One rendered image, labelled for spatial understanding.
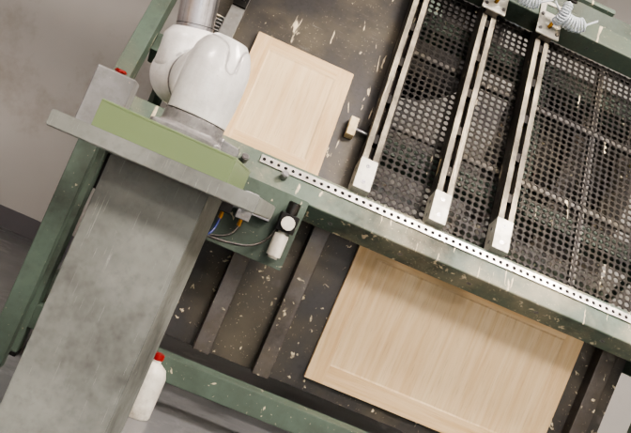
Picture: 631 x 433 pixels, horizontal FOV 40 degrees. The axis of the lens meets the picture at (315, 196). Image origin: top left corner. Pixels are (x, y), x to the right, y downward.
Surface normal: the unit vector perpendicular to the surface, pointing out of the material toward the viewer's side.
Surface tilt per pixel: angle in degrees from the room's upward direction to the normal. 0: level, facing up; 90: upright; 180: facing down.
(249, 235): 90
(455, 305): 90
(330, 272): 90
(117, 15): 90
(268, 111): 60
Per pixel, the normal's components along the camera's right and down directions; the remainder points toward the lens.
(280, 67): 0.30, -0.46
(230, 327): 0.11, 0.00
